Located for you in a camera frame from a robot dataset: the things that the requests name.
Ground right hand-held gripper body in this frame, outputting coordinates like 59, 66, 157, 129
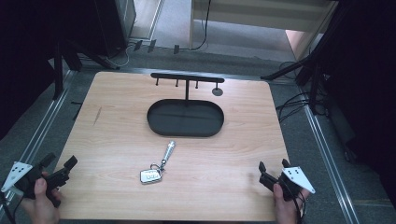
259, 165, 317, 202

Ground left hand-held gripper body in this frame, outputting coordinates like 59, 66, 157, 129
0, 161, 70, 209

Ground person's left hand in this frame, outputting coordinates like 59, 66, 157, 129
21, 171, 64, 224

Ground person's right hand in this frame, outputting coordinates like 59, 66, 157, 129
273, 182, 311, 224

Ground black metal stand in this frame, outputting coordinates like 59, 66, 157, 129
50, 38, 120, 101

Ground black key rack with tray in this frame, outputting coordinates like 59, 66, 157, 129
146, 72, 226, 138

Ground black tripod stand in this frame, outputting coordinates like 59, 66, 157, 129
260, 6, 347, 116

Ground dark computer case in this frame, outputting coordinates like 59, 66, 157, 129
92, 0, 138, 58

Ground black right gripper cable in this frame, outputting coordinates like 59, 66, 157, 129
288, 183, 307, 224

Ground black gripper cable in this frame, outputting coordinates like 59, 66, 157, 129
288, 183, 307, 224
0, 190, 24, 224

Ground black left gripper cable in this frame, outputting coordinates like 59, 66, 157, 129
0, 190, 24, 224

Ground aluminium floor rail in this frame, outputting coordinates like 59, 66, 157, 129
297, 83, 362, 224
0, 69, 78, 216

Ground black floor cables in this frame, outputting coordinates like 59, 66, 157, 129
275, 60, 331, 124

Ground silver keychain with tag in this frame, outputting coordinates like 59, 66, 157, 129
139, 139, 177, 186

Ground white floor cable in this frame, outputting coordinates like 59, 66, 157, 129
105, 44, 131, 68

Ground black hanging cable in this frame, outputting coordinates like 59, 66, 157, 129
179, 0, 213, 51

